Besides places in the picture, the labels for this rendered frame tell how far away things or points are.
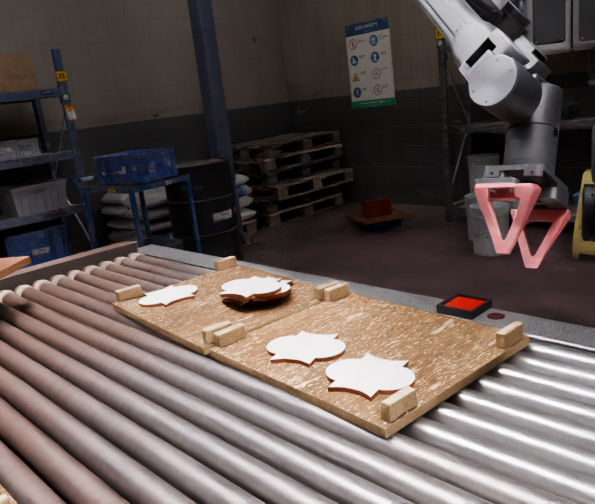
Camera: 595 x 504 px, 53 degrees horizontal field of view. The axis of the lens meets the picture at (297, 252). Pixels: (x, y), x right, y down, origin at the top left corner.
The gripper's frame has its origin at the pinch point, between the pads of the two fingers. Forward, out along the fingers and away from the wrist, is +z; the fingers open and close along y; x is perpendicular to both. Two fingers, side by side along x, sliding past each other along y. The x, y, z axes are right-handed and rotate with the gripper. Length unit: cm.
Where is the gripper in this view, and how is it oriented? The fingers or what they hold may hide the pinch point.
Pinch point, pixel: (518, 254)
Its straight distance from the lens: 73.8
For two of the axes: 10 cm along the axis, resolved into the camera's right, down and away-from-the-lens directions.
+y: 6.2, 1.7, 7.6
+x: -7.7, -0.5, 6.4
